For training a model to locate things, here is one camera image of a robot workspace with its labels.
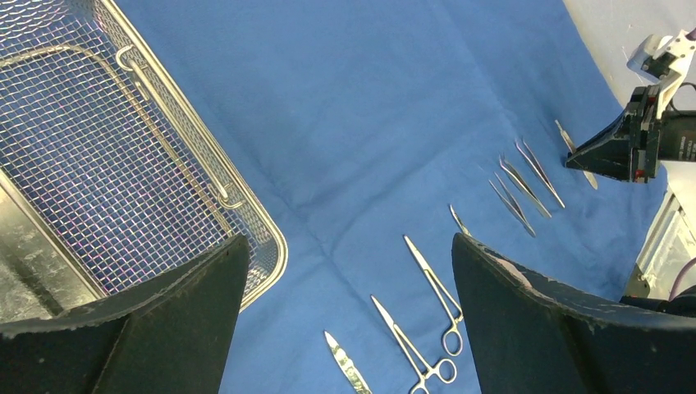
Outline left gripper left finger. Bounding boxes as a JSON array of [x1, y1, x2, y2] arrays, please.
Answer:
[[1, 236, 250, 393]]

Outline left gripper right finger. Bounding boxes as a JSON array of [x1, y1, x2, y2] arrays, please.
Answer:
[[452, 233, 695, 393]]

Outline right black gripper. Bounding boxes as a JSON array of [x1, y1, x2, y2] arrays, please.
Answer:
[[564, 86, 661, 183]]

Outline steel scalpel handle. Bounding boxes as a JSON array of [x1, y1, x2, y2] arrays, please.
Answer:
[[555, 119, 598, 190]]

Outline steel dressing forceps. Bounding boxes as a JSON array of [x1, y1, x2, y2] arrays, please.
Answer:
[[515, 140, 566, 208]]

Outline steel hemostat forceps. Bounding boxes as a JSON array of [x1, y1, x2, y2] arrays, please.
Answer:
[[402, 235, 465, 356]]

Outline steel ring-handled forceps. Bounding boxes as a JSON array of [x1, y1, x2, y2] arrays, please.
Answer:
[[370, 295, 458, 394]]

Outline steel toothed tissue forceps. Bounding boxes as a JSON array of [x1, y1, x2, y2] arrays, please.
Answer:
[[498, 154, 552, 218]]

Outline steel needle holder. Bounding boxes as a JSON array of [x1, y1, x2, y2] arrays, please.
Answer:
[[448, 204, 471, 236]]

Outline steel instrument pan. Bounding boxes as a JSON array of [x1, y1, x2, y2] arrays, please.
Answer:
[[1, 172, 107, 323]]

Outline steel surgical scissors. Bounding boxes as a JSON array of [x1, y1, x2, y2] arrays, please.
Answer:
[[323, 330, 373, 394]]

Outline metal mesh tray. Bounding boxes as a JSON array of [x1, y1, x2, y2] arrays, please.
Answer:
[[1, 1, 288, 307]]

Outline blue surgical wrap cloth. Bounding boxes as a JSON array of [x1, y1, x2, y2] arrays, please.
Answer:
[[120, 1, 666, 393]]

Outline steel tweezers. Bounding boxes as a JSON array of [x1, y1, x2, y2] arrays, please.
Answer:
[[488, 173, 536, 238]]

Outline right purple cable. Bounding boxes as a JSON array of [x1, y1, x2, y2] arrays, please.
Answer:
[[667, 256, 696, 303]]

